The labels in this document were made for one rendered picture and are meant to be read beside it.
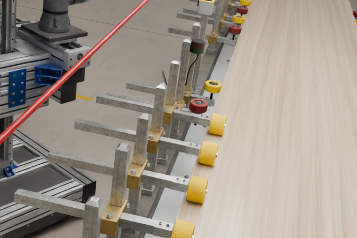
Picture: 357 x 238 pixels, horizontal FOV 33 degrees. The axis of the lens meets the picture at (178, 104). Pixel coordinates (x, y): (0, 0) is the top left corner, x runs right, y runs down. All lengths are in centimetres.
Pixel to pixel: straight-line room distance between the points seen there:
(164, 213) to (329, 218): 66
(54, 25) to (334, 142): 135
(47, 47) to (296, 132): 120
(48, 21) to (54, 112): 168
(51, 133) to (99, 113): 48
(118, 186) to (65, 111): 279
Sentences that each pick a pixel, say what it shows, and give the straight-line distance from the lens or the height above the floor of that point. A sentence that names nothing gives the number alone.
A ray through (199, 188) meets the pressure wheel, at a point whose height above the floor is 97.
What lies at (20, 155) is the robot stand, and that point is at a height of 21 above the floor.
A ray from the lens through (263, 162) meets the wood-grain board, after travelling 224.
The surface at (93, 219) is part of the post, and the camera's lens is 147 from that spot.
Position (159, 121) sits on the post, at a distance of 214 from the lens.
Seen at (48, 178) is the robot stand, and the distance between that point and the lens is 327.
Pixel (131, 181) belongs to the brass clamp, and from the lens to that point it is 190.
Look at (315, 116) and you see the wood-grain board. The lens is 273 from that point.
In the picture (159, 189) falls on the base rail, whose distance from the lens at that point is 234.
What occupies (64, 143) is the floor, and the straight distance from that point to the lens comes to 403.
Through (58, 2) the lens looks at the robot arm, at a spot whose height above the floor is 118.
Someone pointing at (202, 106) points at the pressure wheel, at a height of 91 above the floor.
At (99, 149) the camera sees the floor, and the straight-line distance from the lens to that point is 398.
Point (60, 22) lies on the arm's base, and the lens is 284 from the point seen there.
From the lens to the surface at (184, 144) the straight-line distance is 212.
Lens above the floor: 196
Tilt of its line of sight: 24 degrees down
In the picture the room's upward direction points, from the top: 9 degrees clockwise
